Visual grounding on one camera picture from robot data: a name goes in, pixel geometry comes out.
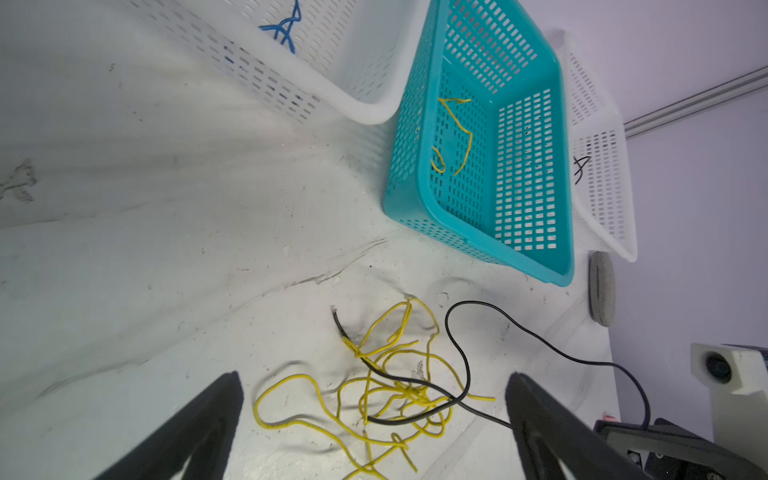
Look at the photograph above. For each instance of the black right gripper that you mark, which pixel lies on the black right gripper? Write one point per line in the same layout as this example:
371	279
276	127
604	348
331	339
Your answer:
667	451

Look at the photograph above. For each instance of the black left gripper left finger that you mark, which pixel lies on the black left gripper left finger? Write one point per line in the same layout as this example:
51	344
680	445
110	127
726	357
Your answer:
195	443

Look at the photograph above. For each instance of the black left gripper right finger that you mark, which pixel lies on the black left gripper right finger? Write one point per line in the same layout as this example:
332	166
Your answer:
549	437

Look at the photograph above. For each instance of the grey oval stone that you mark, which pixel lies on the grey oval stone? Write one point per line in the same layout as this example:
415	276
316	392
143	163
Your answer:
602	289

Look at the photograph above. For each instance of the white plastic basket right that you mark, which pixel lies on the white plastic basket right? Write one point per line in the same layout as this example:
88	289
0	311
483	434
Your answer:
602	197

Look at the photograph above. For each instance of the white plastic basket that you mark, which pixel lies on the white plastic basket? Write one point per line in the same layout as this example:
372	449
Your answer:
312	62
602	197

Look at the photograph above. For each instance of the teal plastic basket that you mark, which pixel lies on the teal plastic basket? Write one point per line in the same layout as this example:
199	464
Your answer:
480	160

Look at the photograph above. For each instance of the white plastic basket left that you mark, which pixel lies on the white plastic basket left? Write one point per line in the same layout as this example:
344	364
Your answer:
312	62

